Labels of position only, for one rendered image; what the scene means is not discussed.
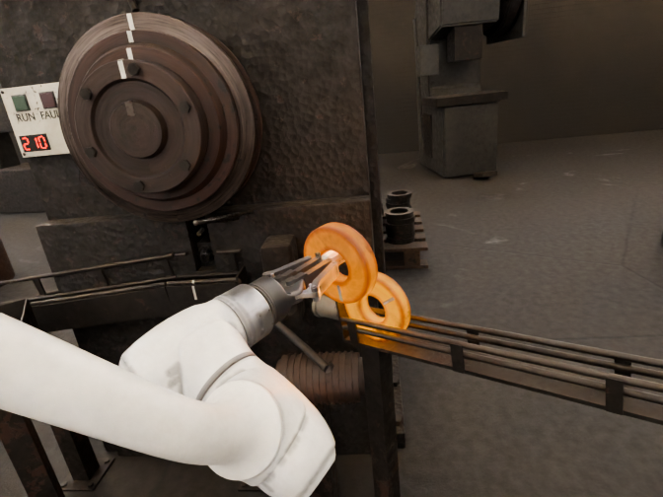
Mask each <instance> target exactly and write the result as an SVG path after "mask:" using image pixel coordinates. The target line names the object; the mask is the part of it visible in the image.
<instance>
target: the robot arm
mask: <svg viewBox="0 0 663 497"><path fill-rule="evenodd" d="M344 262H345V260H344V259H343V258H342V256H341V255H340V254H338V253H337V252H335V251H333V250H330V251H328V252H326V253H325V254H323V255H322V256H321V253H320V252H315V257H314V258H312V257H311V256H310V255H308V256H305V257H303V258H300V259H298V260H296V261H293V262H291V263H289V264H286V265H284V266H281V267H279V268H277V269H274V270H271V271H267V272H264V273H263V274H262V277H261V278H259V279H257V280H255V281H254V282H252V283H250V284H249V285H247V284H240V285H238V286H236V287H234V288H232V289H231V290H229V291H227V292H225V293H224V294H222V295H220V296H217V297H215V298H214V299H213V300H211V301H209V302H207V303H204V304H200V305H195V306H192V307H190V308H187V309H185V310H183V311H181V312H179V313H177V314H175V315H173V316H172V317H170V318H168V319H166V320H164V321H163V322H161V323H160V324H158V325H156V326H155V327H154V328H152V329H151V330H149V331H148V332H147V333H145V334H144V335H143V336H141V337H140V338H139V339H138V340H137V341H135V342H134V343H133V344H132V345H131V346H130V347H129V348H128V349H127V350H126V351H125V352H124V353H123V354H122V355H121V357H120V361H119V366H117V365H115V364H113V363H111V362H109V361H106V360H104V359H102V358H100V357H98V356H96V355H93V354H91V353H89V352H87V351H85V350H82V349H80V348H78V347H76V346H74V345H72V344H70V343H67V342H65V341H63V340H61V339H59V338H57V337H54V336H52V335H50V334H48V333H46V332H44V331H41V330H39V329H37V328H35V327H33V326H30V325H28V324H26V323H24V322H22V321H19V320H17V319H14V318H11V317H9V316H7V315H4V314H2V313H0V409H3V410H6V411H9V412H12V413H15V414H19V415H22V416H25V417H28V418H32V419H34V420H37V421H40V422H44V423H47V424H50V425H53V426H56V427H60V428H63V429H66V430H69V431H73V432H76V433H79V434H82V435H86V436H89V437H92V438H95V439H99V440H102V441H105V442H108V443H111V444H115V445H118V446H121V447H124V448H128V449H130V450H133V451H137V452H140V453H143V454H147V455H150V456H153V457H157V458H161V459H165V460H169V461H173V462H182V463H189V464H198V465H208V466H209V467H210V468H211V469H212V470H213V471H214V472H216V473H217V474H218V475H220V476H222V477H224V478H227V479H231V480H240V481H243V482H245V483H247V484H249V485H250V486H257V487H258V488H260V489H261V490H262V491H263V492H264V493H266V494H267V495H269V496H271V497H310V495H311V494H312V493H313V491H314V490H315V489H316V487H317V486H318V484H319V483H320V482H321V480H322V479H323V477H324V476H325V475H326V473H327V472H328V470H329V469H330V467H331V466H332V464H333V462H334V460H335V448H334V446H335V441H334V438H333V435H332V432H331V429H330V427H329V426H328V424H327V422H326V421H325V419H324V417H323V416H322V415H321V413H320V412H319V410H318V409H317V408H316V407H315V406H314V405H313V404H312V403H311V402H310V401H309V399H308V398H306V397H305V396H304V395H303V394H302V393H301V392H300V391H299V390H297V389H296V388H295V387H294V386H293V385H292V384H291V383H290V382H289V381H288V380H287V379H285V378H284V377H283V376H282V375H281V374H279V373H278V372H277V371H276V370H275V369H273V368H271V367H270V366H268V365H266V364H265V363H264V362H262V361H261V359H260V358H259V357H257V355H256V354H255V353H254V352H253V351H252V350H251V349H250V348H251V347H252V346H253V345H254V344H256V343H257V342H259V341H260V340H261V339H263V338H264V337H266V336H267V335H268V334H270V333H271V331H272V329H273V326H274V325H275V324H276V323H277V322H279V321H280V320H282V319H284V318H285V317H286V316H287V315H288V313H289V311H290V308H291V307H292V305H295V304H297V303H300V302H302V301H303V299H304V298H313V302H319V301H320V300H321V296H322V294H323V293H324V292H325V291H326V290H327V288H328V287H329V286H330V285H331V284H332V283H333V281H334V280H335V279H336V278H337V276H338V275H339V271H338V266H339V265H341V264H342V263H344Z"/></svg>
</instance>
